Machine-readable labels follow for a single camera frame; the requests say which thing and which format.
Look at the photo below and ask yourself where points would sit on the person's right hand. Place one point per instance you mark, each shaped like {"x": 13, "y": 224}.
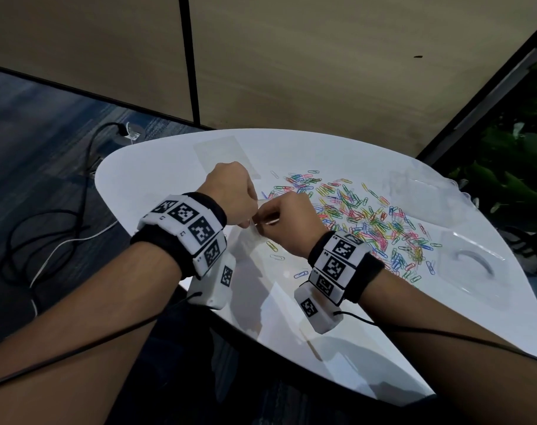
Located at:
{"x": 295, "y": 225}

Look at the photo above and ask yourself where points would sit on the person's left hand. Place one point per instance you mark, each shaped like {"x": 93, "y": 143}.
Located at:
{"x": 228, "y": 190}

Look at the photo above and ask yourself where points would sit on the person's left fingers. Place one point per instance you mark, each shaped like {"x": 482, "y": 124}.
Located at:
{"x": 248, "y": 207}

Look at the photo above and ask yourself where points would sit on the person's right fingers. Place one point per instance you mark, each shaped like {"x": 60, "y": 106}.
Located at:
{"x": 268, "y": 216}

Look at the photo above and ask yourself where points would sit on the small clear plastic bag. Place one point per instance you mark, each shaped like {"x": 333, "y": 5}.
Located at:
{"x": 248, "y": 238}

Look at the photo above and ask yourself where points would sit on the person's right forearm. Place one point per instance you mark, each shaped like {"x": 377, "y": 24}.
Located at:
{"x": 463, "y": 362}

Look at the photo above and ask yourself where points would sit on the person's left forearm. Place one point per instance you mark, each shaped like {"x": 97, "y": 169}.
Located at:
{"x": 87, "y": 331}

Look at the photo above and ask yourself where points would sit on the single yellow paper clip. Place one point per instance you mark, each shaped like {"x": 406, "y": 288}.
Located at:
{"x": 272, "y": 246}

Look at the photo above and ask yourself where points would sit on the single white paper clip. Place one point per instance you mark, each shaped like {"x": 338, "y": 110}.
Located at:
{"x": 277, "y": 257}

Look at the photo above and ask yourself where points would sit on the flat clear plastic sheet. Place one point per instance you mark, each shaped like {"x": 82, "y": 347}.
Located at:
{"x": 224, "y": 157}

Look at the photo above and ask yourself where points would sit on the white marker wrist band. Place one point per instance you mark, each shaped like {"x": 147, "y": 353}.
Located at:
{"x": 337, "y": 265}
{"x": 193, "y": 230}

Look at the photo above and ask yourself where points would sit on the single blue paper clip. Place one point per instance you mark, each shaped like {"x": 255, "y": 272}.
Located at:
{"x": 301, "y": 274}

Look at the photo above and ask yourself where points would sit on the black fabric wristband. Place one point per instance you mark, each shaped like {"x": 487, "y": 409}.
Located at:
{"x": 162, "y": 247}
{"x": 369, "y": 274}

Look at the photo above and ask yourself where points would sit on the pile of colourful paper clips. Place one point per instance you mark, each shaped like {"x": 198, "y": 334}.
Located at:
{"x": 366, "y": 216}

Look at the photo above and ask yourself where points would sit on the person's dark trousers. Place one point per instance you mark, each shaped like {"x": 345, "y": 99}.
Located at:
{"x": 233, "y": 376}

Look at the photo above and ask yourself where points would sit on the green plant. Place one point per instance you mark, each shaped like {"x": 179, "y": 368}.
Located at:
{"x": 512, "y": 172}

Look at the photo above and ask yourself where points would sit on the black chair base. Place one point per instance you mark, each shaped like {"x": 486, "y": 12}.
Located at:
{"x": 532, "y": 250}

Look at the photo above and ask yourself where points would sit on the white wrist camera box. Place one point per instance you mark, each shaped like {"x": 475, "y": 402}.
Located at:
{"x": 215, "y": 287}
{"x": 315, "y": 309}

